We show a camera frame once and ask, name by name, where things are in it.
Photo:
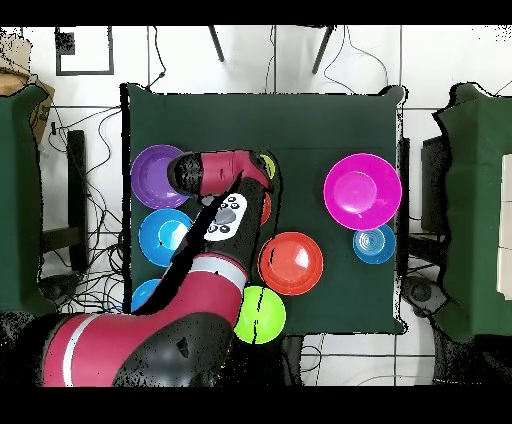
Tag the small orange bowl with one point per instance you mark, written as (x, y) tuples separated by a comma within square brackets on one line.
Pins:
[(266, 208)]

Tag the yellow plastic cup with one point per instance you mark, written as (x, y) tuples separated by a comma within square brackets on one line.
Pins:
[(269, 164)]

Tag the white box stack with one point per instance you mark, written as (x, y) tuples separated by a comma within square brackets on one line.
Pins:
[(506, 224)]

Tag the large orange-red bowl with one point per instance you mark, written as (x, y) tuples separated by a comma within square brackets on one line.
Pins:
[(296, 264)]

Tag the large blue bowl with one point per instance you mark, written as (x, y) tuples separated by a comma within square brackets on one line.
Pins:
[(158, 237), (142, 294)]

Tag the green bowl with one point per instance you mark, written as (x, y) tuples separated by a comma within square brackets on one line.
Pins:
[(264, 316)]

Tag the large pink bowl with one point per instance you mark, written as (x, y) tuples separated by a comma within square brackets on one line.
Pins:
[(362, 192)]

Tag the purple bowl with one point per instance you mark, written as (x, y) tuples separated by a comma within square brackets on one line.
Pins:
[(150, 176)]

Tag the dark green tablecloth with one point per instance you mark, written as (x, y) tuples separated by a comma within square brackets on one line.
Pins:
[(340, 128)]

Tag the small blue bowl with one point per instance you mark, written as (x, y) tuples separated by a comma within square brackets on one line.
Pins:
[(374, 244)]

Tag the black tripod leg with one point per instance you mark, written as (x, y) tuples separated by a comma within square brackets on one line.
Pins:
[(322, 50), (216, 44)]

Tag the black box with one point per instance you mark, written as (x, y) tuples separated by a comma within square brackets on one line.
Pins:
[(434, 184)]

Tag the long black bar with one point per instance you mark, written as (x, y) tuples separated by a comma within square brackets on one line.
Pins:
[(78, 180)]

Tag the black stand with knob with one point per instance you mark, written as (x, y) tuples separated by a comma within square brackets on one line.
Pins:
[(60, 288)]

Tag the green covered side table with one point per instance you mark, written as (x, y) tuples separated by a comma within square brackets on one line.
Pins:
[(20, 200), (476, 200)]

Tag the brown cardboard box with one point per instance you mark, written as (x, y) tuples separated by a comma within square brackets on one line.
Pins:
[(12, 82)]

